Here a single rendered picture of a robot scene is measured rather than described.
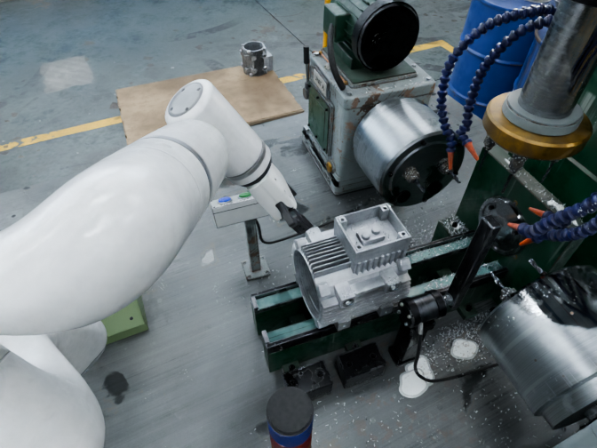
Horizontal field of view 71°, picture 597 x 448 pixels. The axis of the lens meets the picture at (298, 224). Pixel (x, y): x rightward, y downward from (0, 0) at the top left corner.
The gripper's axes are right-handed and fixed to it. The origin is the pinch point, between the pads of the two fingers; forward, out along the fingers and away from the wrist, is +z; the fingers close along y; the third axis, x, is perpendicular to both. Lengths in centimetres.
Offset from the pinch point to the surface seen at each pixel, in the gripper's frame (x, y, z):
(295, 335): -16.6, 12.4, 19.5
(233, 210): -14.4, -15.4, 4.6
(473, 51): 113, -147, 134
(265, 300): -20.3, 1.2, 18.5
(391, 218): 14.4, 3.9, 14.3
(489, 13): 125, -145, 115
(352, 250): 4.8, 9.5, 7.9
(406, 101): 35, -30, 22
